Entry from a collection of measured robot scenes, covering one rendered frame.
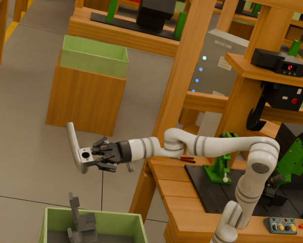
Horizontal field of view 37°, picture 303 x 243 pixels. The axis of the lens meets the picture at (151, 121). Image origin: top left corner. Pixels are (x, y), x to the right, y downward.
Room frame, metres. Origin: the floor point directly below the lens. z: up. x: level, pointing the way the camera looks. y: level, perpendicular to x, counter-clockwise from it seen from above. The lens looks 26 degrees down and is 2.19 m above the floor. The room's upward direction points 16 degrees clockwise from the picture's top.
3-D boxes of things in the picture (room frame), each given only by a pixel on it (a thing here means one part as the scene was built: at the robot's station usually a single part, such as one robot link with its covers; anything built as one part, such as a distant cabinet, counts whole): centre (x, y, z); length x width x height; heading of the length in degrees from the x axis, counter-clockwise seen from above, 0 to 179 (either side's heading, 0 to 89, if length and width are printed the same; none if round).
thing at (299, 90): (2.40, -0.67, 1.42); 0.17 x 0.12 x 0.15; 110
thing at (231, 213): (1.50, -0.42, 1.13); 0.09 x 0.09 x 0.17; 71
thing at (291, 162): (2.15, -0.79, 1.17); 0.13 x 0.12 x 0.20; 110
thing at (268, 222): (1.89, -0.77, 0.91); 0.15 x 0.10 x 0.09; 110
